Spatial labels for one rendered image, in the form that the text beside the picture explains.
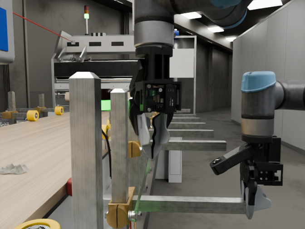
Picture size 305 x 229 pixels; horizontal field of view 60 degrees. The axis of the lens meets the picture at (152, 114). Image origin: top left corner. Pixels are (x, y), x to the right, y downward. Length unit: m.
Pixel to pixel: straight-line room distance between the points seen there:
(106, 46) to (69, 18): 3.23
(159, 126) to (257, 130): 0.24
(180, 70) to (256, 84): 2.52
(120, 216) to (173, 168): 2.67
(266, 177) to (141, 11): 0.47
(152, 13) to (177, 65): 2.66
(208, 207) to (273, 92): 0.32
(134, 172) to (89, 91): 0.57
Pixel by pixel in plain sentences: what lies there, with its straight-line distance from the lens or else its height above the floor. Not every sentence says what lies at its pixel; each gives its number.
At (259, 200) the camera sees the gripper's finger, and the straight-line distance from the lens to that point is 0.72.
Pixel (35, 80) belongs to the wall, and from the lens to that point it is 5.95.
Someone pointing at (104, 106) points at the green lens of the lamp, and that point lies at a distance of 0.61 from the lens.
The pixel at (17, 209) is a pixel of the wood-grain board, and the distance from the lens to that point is 0.62.
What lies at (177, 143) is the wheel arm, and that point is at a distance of 0.91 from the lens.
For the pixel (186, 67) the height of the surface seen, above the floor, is 1.39.
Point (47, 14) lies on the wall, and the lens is 6.35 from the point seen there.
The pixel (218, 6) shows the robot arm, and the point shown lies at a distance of 0.48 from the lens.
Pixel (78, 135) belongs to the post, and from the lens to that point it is 0.37.
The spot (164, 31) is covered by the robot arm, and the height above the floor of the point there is 1.24.
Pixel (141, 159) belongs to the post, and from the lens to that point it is 1.14.
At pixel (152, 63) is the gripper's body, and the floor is 1.18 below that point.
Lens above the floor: 1.14
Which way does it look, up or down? 5 degrees down
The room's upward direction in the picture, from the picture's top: straight up
